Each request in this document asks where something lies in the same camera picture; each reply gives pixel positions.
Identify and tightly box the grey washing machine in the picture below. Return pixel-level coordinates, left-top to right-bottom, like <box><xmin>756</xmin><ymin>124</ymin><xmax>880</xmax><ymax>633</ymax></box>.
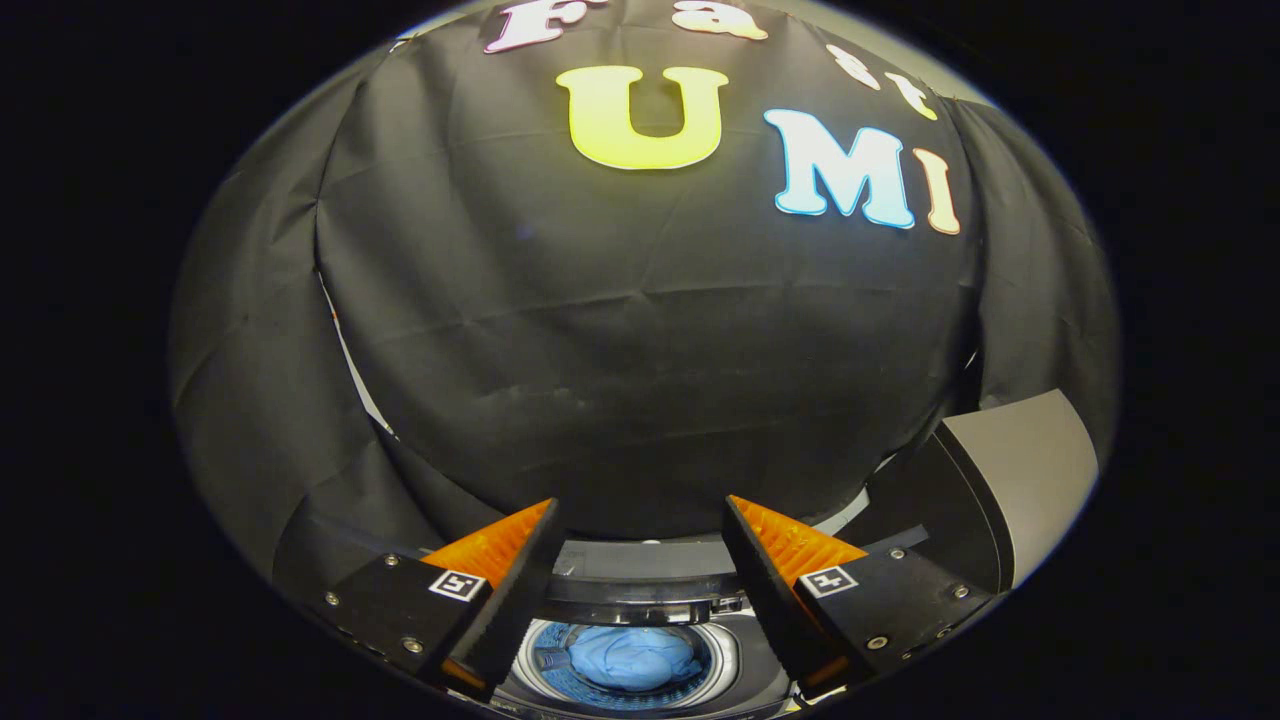
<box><xmin>490</xmin><ymin>600</ymin><xmax>801</xmax><ymax>717</ymax></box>

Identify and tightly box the black backdrop cloth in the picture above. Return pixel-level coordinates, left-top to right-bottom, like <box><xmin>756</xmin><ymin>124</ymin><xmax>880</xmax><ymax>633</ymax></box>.
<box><xmin>168</xmin><ymin>5</ymin><xmax>1121</xmax><ymax>601</ymax></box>

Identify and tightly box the light blue polo shirt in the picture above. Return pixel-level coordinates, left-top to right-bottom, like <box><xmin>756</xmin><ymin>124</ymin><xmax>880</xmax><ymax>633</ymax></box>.
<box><xmin>568</xmin><ymin>627</ymin><xmax>704</xmax><ymax>691</ymax></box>

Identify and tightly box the grey cabinet with black top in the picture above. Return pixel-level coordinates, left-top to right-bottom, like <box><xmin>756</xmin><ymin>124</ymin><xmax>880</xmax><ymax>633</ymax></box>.
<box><xmin>865</xmin><ymin>390</ymin><xmax>1099</xmax><ymax>593</ymax></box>

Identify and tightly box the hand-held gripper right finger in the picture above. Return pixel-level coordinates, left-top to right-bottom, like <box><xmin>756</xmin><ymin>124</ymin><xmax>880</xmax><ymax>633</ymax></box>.
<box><xmin>722</xmin><ymin>495</ymin><xmax>1001</xmax><ymax>701</ymax></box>

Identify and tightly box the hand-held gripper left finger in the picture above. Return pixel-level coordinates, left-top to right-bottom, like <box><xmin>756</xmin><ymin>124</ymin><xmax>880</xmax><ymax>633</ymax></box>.
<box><xmin>305</xmin><ymin>498</ymin><xmax>563</xmax><ymax>701</ymax></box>

